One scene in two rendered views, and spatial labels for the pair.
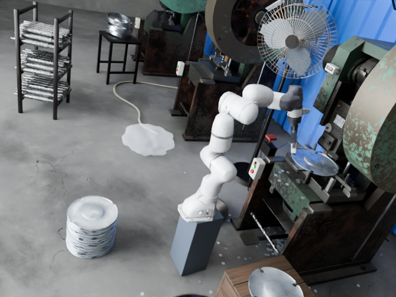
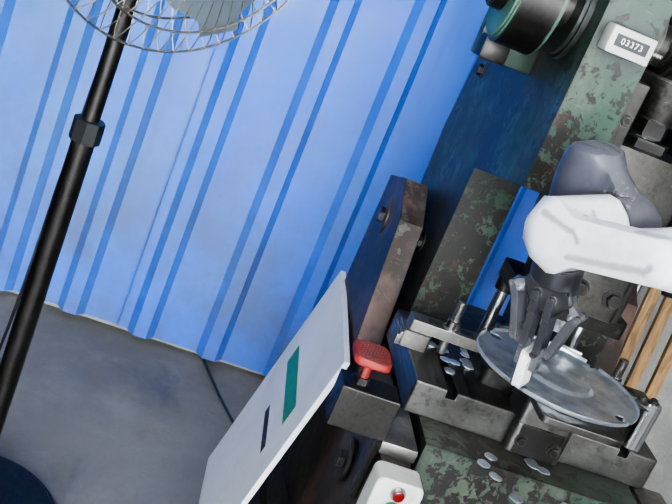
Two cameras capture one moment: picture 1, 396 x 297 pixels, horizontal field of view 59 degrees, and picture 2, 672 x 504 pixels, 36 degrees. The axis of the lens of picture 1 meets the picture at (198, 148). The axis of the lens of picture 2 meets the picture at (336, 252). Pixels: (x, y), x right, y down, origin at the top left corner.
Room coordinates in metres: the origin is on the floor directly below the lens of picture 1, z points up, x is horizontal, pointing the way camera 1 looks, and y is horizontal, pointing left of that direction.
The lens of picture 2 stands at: (1.76, 0.95, 1.34)
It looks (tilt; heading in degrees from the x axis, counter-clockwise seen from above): 18 degrees down; 288
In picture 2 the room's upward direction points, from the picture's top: 23 degrees clockwise
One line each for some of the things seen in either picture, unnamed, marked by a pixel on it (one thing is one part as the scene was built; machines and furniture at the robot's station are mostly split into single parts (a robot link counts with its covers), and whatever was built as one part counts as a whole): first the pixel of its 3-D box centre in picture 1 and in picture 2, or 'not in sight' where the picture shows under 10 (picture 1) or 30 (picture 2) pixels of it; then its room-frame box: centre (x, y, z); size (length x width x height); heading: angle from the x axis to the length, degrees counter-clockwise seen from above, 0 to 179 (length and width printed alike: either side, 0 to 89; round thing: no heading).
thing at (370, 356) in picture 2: (269, 141); (364, 372); (2.11, -0.46, 0.72); 0.07 x 0.06 x 0.08; 118
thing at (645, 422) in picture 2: (330, 183); (642, 423); (1.72, -0.79, 0.75); 0.03 x 0.03 x 0.10; 28
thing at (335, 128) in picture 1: (343, 125); (610, 223); (1.91, -0.78, 1.04); 0.17 x 0.15 x 0.30; 118
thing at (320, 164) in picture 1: (314, 161); (557, 375); (1.87, -0.70, 0.78); 0.29 x 0.29 x 0.01
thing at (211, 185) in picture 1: (218, 177); not in sight; (1.54, -0.15, 0.71); 0.18 x 0.11 x 0.25; 39
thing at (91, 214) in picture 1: (93, 211); not in sight; (1.53, 0.51, 0.25); 0.29 x 0.29 x 0.01
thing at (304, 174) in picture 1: (304, 170); (547, 422); (1.85, -0.66, 0.72); 0.25 x 0.14 x 0.14; 118
